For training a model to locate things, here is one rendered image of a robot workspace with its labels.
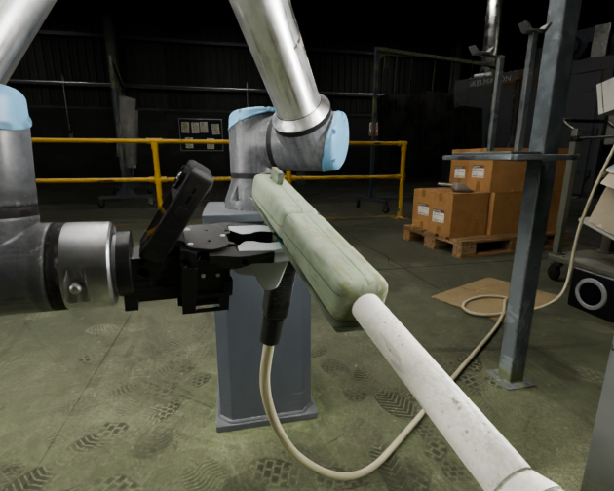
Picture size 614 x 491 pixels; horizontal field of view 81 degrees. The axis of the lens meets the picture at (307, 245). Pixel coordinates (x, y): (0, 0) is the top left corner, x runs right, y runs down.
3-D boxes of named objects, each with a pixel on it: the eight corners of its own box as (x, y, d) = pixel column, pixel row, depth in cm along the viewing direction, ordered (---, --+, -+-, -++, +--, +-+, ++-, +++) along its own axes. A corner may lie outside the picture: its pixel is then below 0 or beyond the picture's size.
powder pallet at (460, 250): (495, 231, 401) (497, 218, 398) (567, 246, 328) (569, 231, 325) (402, 239, 363) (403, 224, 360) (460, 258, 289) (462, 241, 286)
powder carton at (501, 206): (494, 226, 349) (499, 188, 341) (521, 232, 323) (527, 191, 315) (464, 229, 336) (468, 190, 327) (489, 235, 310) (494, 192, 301)
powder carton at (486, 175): (501, 188, 339) (506, 148, 330) (526, 191, 311) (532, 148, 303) (466, 189, 330) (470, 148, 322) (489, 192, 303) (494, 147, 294)
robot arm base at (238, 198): (225, 203, 115) (223, 171, 113) (284, 202, 119) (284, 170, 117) (225, 211, 97) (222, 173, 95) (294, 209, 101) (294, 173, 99)
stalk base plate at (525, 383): (537, 386, 127) (537, 384, 127) (508, 391, 125) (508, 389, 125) (512, 367, 139) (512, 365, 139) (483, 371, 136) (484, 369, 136)
